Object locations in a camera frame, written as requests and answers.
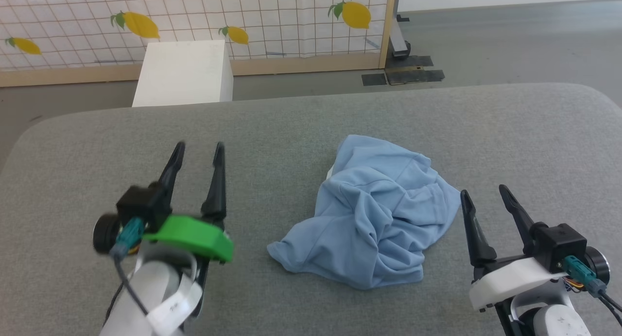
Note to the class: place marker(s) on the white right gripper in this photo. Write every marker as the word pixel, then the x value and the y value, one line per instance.
pixel 510 280

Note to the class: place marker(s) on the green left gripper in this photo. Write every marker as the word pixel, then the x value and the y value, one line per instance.
pixel 194 236

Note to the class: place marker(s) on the light blue garment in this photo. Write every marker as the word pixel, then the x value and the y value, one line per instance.
pixel 374 214

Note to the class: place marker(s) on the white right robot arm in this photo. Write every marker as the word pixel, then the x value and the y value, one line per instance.
pixel 554 321

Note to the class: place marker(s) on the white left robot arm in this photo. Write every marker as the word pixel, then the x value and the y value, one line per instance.
pixel 146 297

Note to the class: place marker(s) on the white box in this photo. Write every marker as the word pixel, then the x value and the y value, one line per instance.
pixel 184 73

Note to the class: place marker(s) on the lemon-pattern grid screen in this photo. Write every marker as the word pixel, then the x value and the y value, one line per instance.
pixel 194 20

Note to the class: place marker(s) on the black floor mat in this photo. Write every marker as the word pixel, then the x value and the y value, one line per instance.
pixel 403 73

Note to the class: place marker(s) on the grey metal stand leg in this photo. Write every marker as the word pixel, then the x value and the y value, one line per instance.
pixel 399 37

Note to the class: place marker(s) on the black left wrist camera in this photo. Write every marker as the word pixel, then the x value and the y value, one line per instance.
pixel 136 204

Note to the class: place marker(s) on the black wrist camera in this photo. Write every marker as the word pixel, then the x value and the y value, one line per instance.
pixel 559 243
pixel 136 204

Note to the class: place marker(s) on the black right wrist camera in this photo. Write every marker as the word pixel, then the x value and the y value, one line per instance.
pixel 559 243

